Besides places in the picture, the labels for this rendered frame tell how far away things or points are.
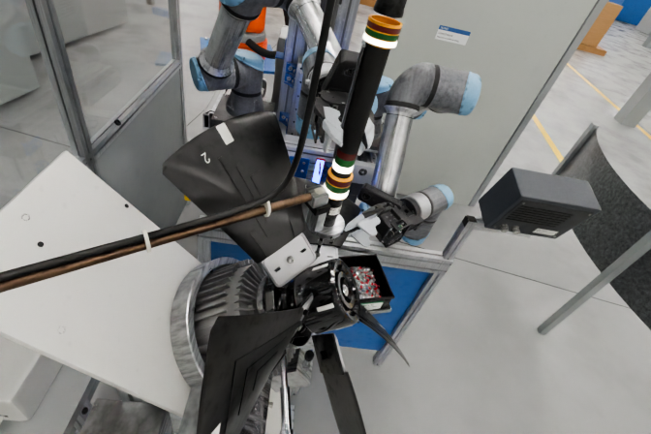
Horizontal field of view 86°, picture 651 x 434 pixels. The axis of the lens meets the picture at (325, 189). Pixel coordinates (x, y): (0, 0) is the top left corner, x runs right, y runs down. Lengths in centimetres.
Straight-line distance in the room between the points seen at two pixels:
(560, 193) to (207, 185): 99
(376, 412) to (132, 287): 147
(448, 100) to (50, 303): 92
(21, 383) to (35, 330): 34
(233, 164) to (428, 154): 234
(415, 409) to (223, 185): 165
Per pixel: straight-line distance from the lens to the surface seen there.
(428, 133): 271
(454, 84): 101
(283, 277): 63
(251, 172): 58
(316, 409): 186
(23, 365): 92
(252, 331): 40
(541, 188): 119
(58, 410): 99
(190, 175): 55
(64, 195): 65
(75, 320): 61
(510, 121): 287
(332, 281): 60
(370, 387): 196
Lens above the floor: 174
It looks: 39 degrees down
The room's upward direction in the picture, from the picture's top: 15 degrees clockwise
